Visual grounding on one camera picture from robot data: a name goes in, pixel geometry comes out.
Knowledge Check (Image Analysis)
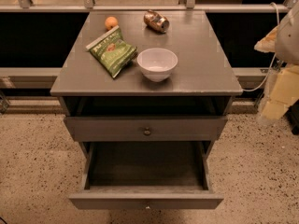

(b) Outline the green chip bag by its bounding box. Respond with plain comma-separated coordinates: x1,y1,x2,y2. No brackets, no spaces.
86,26,137,78

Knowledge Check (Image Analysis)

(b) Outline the white plastic bowl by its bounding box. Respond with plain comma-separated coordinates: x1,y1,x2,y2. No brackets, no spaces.
137,48,178,82

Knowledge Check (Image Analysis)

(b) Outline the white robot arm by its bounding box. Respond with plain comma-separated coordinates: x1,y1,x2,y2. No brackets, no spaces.
254,2,299,125

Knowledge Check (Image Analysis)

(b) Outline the crushed metallic soda can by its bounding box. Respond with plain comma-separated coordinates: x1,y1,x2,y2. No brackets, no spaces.
144,10,170,33

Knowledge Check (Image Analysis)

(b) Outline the grey drawer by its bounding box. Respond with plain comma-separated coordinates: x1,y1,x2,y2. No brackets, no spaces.
69,142,223,210
64,116,227,142

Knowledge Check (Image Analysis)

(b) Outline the grey open bottom drawer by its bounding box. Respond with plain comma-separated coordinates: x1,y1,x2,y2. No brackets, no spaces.
69,142,223,210

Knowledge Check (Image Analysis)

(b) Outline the grey wooden drawer cabinet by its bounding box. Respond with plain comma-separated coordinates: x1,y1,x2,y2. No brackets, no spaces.
50,9,244,161

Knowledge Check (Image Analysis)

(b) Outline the round brass drawer knob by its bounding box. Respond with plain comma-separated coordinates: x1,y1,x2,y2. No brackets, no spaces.
143,127,151,136

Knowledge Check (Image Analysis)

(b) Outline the small orange fruit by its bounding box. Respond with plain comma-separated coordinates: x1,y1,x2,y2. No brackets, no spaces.
105,17,118,30

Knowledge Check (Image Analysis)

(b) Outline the white cable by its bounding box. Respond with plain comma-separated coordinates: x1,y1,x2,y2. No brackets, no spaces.
241,2,281,93

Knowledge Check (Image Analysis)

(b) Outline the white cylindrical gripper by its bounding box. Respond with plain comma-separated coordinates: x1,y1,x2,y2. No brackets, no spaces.
254,26,299,125

